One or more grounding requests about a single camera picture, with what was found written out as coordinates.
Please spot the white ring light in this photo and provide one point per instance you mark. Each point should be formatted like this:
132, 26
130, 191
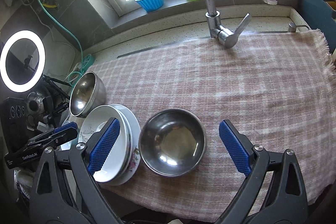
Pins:
23, 60

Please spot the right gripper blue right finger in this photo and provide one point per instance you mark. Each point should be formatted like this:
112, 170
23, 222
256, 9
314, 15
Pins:
238, 146

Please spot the black tripod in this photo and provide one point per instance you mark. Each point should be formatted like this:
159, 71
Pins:
53, 83

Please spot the white plate pink flower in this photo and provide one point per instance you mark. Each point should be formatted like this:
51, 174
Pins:
135, 158

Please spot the small stainless steel bowl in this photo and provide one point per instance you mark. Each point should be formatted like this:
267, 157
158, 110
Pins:
172, 142

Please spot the white plate grey branch pattern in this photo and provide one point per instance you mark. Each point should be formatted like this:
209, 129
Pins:
119, 156

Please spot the blue fluted cup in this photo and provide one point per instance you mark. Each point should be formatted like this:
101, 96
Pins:
150, 5

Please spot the large stainless steel bowl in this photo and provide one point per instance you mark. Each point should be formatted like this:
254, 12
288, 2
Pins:
88, 93

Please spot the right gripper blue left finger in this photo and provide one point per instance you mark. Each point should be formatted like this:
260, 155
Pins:
105, 140

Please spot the steel pot lid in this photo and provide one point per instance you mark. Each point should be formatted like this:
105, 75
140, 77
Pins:
39, 104

